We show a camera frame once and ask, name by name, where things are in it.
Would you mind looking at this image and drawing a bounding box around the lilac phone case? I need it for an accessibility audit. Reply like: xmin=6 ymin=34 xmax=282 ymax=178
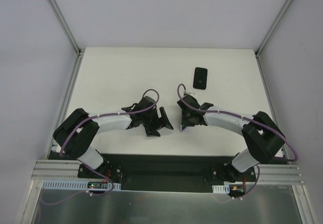
xmin=181 ymin=123 xmax=188 ymax=132

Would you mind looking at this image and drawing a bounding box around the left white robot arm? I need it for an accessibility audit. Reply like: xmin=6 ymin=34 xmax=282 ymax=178
xmin=53 ymin=96 xmax=174 ymax=179

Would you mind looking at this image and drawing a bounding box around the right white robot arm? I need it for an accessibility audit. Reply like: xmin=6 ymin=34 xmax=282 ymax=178
xmin=177 ymin=94 xmax=284 ymax=183

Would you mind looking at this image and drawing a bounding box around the black phone on table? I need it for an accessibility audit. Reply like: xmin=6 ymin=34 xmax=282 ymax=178
xmin=193 ymin=67 xmax=208 ymax=90

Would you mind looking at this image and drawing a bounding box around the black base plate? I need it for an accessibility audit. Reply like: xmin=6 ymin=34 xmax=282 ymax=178
xmin=77 ymin=152 xmax=255 ymax=192

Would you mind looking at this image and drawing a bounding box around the right white cable duct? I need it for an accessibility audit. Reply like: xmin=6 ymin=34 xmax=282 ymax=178
xmin=212 ymin=185 xmax=230 ymax=194

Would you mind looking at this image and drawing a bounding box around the white cable duct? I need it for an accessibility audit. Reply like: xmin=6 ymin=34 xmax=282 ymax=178
xmin=42 ymin=180 xmax=112 ymax=191
xmin=212 ymin=185 xmax=230 ymax=194

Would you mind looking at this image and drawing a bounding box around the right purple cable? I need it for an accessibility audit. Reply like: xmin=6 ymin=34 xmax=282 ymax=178
xmin=176 ymin=83 xmax=300 ymax=204

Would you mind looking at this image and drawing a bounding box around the left white cable duct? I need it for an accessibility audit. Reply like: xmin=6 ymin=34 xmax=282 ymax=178
xmin=42 ymin=180 xmax=112 ymax=191

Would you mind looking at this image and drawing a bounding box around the aluminium front rail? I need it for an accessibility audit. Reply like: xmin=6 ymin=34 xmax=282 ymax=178
xmin=31 ymin=159 xmax=305 ymax=185

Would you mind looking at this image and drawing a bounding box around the right aluminium frame post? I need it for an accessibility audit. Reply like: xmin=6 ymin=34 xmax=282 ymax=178
xmin=255 ymin=0 xmax=294 ymax=58

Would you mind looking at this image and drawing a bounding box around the aluminium frame post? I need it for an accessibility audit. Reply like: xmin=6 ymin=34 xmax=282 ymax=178
xmin=47 ymin=0 xmax=82 ymax=56
xmin=255 ymin=0 xmax=294 ymax=58

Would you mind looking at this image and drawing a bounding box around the left aluminium frame post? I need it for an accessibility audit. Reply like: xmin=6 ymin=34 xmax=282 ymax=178
xmin=47 ymin=0 xmax=82 ymax=56

